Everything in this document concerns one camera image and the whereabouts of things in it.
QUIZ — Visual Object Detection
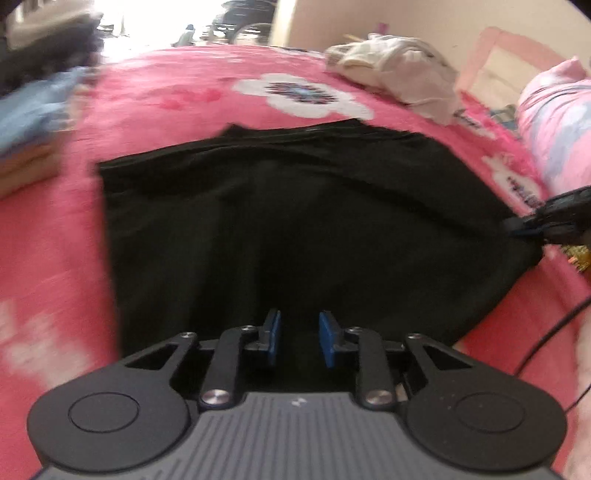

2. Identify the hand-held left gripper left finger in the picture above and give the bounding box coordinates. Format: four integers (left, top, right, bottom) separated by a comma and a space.
122, 308, 282, 411

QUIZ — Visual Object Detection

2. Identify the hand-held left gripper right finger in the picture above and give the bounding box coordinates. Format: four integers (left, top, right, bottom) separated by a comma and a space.
318, 310, 472, 411

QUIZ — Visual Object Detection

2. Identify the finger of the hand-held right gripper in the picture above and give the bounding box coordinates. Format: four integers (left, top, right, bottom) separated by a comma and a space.
501, 185, 591, 232
510, 222, 591, 246

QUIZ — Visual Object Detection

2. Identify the black t-shirt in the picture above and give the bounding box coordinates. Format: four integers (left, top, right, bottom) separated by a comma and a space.
95, 117, 543, 370

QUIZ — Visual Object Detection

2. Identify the pile of white clothes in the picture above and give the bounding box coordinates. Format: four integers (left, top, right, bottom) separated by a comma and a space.
325, 34, 460, 125

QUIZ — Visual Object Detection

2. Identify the pink pillow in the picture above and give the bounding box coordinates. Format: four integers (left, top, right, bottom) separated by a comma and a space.
515, 55, 591, 217

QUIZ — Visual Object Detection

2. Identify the blue checkered pillow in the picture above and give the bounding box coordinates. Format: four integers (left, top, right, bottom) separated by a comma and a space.
489, 104, 520, 137

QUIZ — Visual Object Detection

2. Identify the pale pink fluffy clothing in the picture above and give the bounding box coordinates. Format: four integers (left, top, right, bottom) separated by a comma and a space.
561, 318, 591, 480

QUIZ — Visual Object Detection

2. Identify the pink floral blanket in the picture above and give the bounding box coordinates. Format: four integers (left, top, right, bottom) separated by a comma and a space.
0, 44, 591, 480

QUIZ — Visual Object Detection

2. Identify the beige folded garment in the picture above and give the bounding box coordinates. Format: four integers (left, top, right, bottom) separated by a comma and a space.
0, 138, 65, 199

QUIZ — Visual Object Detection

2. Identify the small grey object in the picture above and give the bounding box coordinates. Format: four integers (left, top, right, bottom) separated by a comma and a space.
173, 23, 197, 47

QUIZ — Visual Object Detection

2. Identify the black wheelchair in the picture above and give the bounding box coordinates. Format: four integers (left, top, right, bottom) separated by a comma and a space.
210, 0, 278, 44

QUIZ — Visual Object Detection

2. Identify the light blue folded shirt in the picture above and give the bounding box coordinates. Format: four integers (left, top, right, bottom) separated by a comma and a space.
0, 67, 100, 155

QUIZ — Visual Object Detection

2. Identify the dark grey folded garment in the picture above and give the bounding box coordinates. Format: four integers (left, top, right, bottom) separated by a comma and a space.
0, 23, 105, 95

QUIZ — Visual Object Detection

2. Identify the white folded garment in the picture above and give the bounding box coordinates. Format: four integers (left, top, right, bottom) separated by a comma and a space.
7, 0, 102, 49

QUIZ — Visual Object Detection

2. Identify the black cable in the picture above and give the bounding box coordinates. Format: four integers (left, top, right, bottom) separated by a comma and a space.
512, 295, 591, 411

